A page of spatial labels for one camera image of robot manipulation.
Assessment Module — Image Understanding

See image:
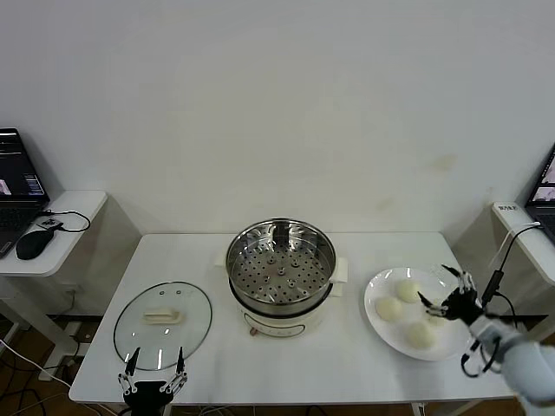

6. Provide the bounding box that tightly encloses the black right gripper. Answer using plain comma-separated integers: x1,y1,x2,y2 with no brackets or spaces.
417,263,483,325

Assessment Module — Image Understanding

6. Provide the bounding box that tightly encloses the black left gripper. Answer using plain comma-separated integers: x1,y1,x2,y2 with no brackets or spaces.
115,346,189,416

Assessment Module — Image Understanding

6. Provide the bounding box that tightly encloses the glass lid with cream handle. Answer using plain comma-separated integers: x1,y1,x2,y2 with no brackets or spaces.
113,281,213,372

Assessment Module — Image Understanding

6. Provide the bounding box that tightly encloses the stainless steel steamer basket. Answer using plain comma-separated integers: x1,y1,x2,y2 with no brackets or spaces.
225,218,337,315

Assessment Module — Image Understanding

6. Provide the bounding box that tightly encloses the white round plate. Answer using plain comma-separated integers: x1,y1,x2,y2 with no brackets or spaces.
363,267,473,362

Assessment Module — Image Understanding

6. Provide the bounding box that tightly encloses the white side table with label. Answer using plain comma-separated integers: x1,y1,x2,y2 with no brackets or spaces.
491,201,555,382

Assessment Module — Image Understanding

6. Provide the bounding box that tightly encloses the cream electric cooker base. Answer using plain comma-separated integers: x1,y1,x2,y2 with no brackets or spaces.
212,254,349,341

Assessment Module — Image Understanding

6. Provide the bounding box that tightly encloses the black laptop with pink images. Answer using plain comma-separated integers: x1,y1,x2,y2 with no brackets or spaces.
523,142,555,243

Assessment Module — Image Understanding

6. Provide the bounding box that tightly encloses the white side table with mouse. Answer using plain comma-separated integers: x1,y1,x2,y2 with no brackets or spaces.
0,189,108,361

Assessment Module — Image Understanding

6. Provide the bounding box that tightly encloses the black computer mouse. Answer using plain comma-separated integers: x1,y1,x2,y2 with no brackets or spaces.
16,229,56,261

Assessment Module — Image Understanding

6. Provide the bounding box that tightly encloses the black laptop with dark screen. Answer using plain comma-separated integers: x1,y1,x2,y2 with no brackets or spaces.
0,127,51,260

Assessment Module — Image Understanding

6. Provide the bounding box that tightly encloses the black cable with adapter block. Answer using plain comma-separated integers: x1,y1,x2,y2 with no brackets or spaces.
480,223,543,324

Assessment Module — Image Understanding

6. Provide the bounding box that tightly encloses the thin white cable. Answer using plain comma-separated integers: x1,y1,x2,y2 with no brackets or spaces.
488,220,542,270

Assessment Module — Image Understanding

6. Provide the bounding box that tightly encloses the white floor cable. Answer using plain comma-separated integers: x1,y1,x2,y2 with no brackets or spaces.
0,338,73,389

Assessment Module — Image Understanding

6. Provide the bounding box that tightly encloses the thin black looped cable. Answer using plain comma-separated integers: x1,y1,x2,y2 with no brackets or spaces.
41,209,91,234

